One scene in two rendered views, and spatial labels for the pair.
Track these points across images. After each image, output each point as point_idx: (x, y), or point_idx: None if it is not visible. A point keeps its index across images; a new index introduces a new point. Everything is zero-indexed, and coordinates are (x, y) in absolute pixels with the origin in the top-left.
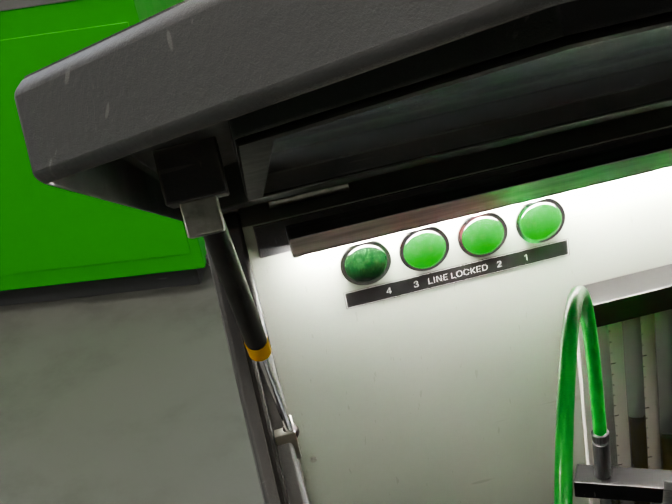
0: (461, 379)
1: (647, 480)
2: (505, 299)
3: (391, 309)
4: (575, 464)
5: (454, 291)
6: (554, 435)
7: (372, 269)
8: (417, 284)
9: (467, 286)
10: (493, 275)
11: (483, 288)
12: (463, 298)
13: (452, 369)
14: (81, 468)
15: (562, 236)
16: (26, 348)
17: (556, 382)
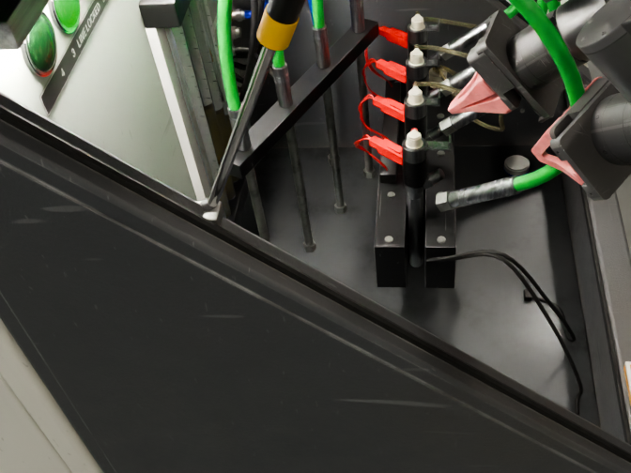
0: (127, 147)
1: (269, 125)
2: (116, 38)
3: (70, 96)
4: (187, 183)
5: (93, 47)
6: (174, 164)
7: (53, 44)
8: (74, 52)
9: (97, 36)
10: (103, 14)
11: (104, 33)
12: (100, 53)
13: (119, 140)
14: None
15: None
16: None
17: (160, 111)
